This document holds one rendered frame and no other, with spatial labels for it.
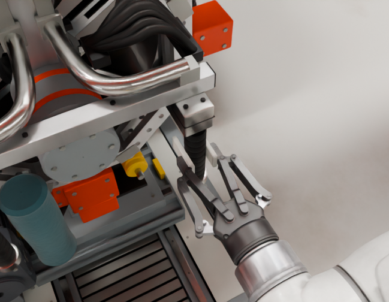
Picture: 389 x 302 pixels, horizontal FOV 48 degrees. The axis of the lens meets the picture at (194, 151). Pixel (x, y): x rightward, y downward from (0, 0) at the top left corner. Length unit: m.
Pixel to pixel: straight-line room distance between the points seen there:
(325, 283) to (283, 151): 1.22
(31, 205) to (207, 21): 0.47
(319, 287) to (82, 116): 0.38
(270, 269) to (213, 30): 0.47
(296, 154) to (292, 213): 0.26
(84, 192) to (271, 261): 0.57
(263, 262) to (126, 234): 0.84
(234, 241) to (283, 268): 0.08
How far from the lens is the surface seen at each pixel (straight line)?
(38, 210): 0.84
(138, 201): 1.39
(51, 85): 0.74
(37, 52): 0.76
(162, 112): 0.96
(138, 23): 0.63
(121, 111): 0.61
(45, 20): 0.70
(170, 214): 1.42
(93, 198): 1.10
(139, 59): 1.03
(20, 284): 1.25
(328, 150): 1.83
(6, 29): 0.70
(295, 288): 0.60
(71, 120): 0.60
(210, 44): 0.89
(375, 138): 1.93
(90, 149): 0.72
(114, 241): 1.40
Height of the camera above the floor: 1.43
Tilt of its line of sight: 55 degrees down
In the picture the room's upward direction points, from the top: straight up
